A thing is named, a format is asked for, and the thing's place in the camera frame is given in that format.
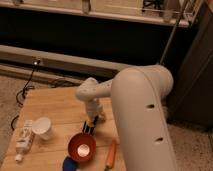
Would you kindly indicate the grey metal rail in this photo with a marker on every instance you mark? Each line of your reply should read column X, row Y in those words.
column 62, row 62

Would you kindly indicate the white egg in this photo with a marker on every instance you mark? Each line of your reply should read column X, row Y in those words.
column 83, row 150

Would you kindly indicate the orange carrot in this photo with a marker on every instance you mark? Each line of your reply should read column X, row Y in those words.
column 109, row 163

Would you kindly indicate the white paper cup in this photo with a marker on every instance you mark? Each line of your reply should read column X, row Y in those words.
column 43, row 128

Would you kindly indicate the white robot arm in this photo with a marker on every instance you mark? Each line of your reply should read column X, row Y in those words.
column 136, row 95

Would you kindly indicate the red bowl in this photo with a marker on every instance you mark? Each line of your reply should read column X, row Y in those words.
column 76, row 141

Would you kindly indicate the blue round object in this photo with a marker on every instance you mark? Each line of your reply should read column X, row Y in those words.
column 69, row 164

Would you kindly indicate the metal pole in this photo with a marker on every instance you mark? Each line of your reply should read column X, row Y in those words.
column 183, row 7

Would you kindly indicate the white plastic bottle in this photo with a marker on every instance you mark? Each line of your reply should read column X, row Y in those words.
column 24, row 141

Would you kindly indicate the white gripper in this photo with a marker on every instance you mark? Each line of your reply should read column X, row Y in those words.
column 93, row 109

